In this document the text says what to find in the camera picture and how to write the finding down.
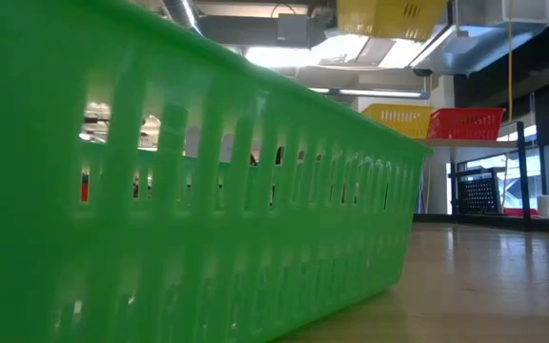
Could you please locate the green plastic basket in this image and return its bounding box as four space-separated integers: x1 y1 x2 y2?
0 0 434 343

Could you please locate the yellow plastic basket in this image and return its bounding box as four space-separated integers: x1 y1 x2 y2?
361 103 435 140
335 0 449 43

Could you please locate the ceiling tube light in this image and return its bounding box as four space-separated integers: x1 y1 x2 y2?
308 87 431 100

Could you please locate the black ceiling box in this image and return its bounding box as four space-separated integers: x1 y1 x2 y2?
276 12 312 48

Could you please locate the red plastic basket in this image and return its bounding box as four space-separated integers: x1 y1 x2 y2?
426 107 506 141

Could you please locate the dark blue crate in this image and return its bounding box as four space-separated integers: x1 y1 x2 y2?
447 166 503 216

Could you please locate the red flat tray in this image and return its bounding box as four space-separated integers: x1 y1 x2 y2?
501 207 541 219

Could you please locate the silver round ceiling duct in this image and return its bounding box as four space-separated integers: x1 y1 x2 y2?
159 0 205 38

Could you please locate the black table edge rail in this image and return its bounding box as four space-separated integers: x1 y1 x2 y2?
412 212 549 235

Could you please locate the silver rectangular ceiling duct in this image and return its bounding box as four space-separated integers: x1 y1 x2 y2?
410 0 549 76

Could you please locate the hanging yellow cord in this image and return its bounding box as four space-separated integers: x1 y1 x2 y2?
507 0 515 123

